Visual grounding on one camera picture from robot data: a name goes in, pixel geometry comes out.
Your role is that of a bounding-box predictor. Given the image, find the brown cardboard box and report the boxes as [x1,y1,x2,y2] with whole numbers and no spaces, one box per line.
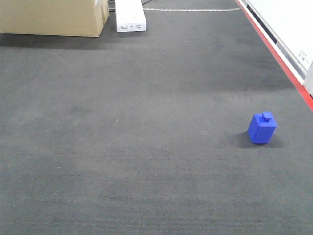
[0,0,109,37]

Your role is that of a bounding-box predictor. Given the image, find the white conveyor side panel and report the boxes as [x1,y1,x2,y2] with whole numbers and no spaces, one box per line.
[237,0,313,108]

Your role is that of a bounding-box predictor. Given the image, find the blue plastic bottle-shaped block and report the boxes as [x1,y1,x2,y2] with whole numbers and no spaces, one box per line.
[247,112,278,144]

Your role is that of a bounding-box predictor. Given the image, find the white long carton box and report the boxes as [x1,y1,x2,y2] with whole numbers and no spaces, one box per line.
[115,0,147,33]

